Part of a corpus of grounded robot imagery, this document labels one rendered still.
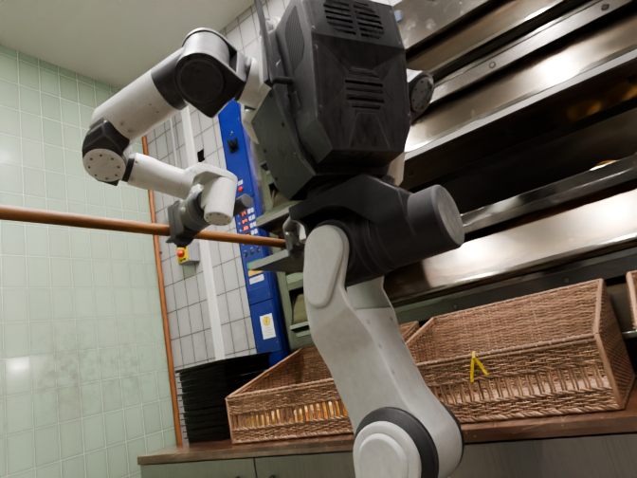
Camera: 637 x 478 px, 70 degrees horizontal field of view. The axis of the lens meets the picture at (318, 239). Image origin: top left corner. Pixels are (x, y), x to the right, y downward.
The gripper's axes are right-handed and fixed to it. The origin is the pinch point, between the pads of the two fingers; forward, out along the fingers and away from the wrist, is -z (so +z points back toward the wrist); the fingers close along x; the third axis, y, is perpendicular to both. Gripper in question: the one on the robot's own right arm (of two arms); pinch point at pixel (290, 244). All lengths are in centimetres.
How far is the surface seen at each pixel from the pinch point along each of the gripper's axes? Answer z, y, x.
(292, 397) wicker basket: 7, 11, -50
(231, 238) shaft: 17.1, 23.3, -0.9
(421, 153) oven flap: 26, -44, 20
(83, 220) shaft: 43, 60, -1
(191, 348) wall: -107, 31, -22
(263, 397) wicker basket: -3, 18, -49
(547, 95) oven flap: 60, -68, 20
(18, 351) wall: -80, 103, -12
